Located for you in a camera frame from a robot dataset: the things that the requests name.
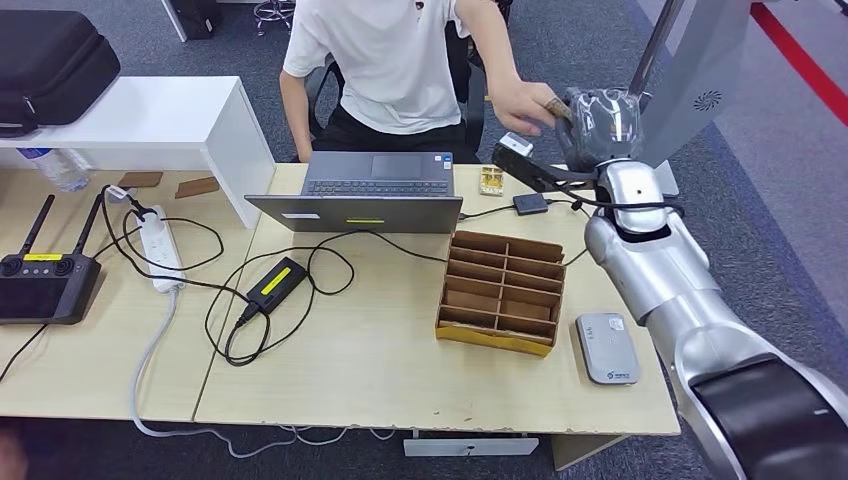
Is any person's left hand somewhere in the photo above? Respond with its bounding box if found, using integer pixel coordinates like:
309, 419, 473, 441
488, 79, 563, 138

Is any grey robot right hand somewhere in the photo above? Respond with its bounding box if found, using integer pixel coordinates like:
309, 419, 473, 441
555, 87, 645, 175

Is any stack of hotel key cards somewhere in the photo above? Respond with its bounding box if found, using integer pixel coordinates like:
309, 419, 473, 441
478, 165, 505, 197

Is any person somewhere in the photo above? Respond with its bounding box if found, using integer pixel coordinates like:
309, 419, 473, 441
278, 0, 564, 164

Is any wooden card organizer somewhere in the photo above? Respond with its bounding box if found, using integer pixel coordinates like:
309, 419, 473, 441
435, 229, 568, 359

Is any grey card reader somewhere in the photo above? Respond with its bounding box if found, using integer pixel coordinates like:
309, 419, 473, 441
574, 312, 642, 387

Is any black office chair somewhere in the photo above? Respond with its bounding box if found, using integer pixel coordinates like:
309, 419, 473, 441
305, 19, 515, 160

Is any grey laptop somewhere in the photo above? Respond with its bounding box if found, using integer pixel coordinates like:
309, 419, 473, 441
244, 150, 464, 234

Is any small black hub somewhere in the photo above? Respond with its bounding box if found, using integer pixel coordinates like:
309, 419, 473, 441
512, 192, 550, 217

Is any grey kiosk stand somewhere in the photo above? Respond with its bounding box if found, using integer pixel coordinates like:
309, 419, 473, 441
635, 0, 757, 198

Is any brown cardboard piece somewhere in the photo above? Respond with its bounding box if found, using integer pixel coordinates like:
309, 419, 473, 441
174, 176, 221, 200
117, 170, 164, 189

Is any black power adapter yellow label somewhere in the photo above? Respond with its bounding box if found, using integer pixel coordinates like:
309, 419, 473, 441
246, 256, 309, 315

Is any chrome stool base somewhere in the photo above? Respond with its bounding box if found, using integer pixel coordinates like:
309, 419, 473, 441
253, 0, 296, 36

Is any white power strip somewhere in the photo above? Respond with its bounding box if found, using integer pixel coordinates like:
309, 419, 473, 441
137, 203, 187, 294

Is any white shelf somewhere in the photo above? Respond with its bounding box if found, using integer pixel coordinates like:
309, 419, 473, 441
0, 76, 277, 230

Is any black cabinet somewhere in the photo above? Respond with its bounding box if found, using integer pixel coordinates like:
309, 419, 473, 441
160, 0, 225, 42

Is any clear water bottle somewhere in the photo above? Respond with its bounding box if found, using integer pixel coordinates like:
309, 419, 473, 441
17, 146, 91, 193

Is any black carrying case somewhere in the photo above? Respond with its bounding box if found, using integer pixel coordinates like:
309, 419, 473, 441
0, 9, 123, 139

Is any black remote controller with antennas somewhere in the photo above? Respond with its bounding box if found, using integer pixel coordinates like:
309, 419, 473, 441
0, 193, 104, 326

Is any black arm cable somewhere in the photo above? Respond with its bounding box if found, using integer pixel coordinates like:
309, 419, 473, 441
549, 185, 685, 220

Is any chrome stanchion post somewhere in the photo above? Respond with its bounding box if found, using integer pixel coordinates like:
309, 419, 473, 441
627, 0, 687, 101

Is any short black hub cable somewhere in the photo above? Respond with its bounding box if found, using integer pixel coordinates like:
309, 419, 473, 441
458, 205, 517, 221

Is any black charger cable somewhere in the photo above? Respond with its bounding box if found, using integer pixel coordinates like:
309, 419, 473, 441
203, 228, 458, 368

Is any black cable with ferrite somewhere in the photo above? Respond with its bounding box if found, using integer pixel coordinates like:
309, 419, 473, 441
548, 197, 593, 268

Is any black mains cable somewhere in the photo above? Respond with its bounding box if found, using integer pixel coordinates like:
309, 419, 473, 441
99, 184, 253, 326

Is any white power strip cable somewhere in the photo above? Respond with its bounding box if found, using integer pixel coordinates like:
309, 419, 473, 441
130, 290, 399, 460

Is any white under-desk bracket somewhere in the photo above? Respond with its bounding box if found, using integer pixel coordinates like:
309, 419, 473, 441
404, 435, 541, 458

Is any thin black remote cable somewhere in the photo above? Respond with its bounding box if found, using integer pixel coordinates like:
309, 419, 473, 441
0, 323, 49, 384

